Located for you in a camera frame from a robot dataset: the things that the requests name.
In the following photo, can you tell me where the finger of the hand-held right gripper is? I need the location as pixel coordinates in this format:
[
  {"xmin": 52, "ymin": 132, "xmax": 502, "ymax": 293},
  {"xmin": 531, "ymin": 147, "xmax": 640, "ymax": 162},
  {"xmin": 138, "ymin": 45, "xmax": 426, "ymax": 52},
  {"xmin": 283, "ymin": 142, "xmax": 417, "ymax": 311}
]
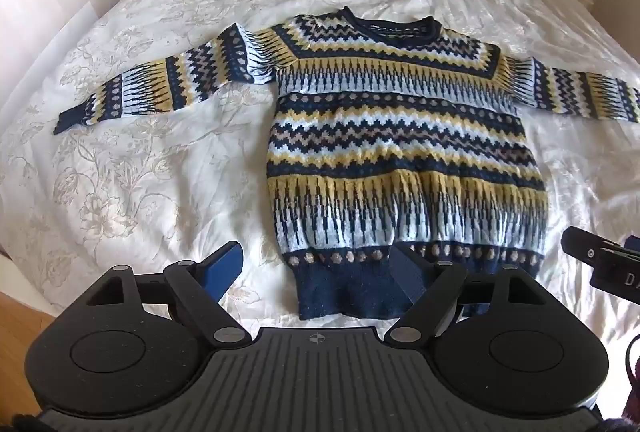
[{"xmin": 560, "ymin": 225, "xmax": 627, "ymax": 269}]

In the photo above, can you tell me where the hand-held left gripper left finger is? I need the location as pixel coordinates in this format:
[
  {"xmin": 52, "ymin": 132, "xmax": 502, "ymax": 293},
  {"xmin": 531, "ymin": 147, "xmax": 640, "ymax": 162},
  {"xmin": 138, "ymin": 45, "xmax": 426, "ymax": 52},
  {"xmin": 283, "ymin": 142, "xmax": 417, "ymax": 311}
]
[{"xmin": 80, "ymin": 241, "xmax": 254, "ymax": 350}]

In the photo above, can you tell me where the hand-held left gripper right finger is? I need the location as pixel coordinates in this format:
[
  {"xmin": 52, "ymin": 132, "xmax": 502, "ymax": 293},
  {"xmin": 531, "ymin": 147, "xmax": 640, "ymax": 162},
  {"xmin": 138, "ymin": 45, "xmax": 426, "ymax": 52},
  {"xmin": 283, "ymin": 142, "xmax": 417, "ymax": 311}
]
[{"xmin": 385, "ymin": 245, "xmax": 548, "ymax": 350}]

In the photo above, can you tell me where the patterned knitted sweater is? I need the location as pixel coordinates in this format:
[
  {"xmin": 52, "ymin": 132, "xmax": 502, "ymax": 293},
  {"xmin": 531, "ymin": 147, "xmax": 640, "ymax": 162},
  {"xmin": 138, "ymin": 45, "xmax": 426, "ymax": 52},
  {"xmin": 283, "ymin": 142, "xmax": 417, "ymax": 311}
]
[{"xmin": 52, "ymin": 7, "xmax": 640, "ymax": 322}]

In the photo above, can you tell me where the white embroidered bedspread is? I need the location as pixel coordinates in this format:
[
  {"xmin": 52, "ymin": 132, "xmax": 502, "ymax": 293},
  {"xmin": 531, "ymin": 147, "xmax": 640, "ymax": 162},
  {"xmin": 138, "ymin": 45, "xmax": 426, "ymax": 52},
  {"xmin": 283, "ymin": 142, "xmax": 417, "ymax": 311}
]
[{"xmin": 0, "ymin": 0, "xmax": 640, "ymax": 363}]

